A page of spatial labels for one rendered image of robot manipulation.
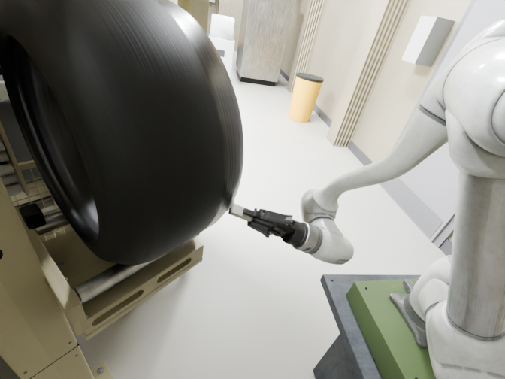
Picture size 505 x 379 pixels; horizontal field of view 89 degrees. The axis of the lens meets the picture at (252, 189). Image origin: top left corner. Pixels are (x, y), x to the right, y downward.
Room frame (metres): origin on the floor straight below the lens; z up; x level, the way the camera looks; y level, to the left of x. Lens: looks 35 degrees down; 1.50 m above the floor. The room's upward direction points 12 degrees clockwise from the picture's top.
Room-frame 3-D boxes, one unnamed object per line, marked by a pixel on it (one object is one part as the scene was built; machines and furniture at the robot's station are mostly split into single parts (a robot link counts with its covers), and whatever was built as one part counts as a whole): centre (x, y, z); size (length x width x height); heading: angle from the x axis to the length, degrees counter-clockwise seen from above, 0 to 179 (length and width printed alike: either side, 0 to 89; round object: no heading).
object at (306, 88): (4.77, -0.57, 0.37); 0.48 x 0.47 x 0.75; 104
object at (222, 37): (6.28, 1.32, 0.65); 0.69 x 0.59 x 1.29; 15
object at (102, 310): (0.43, 0.25, 0.83); 0.36 x 0.09 x 0.06; 146
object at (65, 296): (0.36, 0.47, 0.90); 0.40 x 0.03 x 0.10; 56
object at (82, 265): (0.51, 0.37, 0.80); 0.37 x 0.36 x 0.02; 56
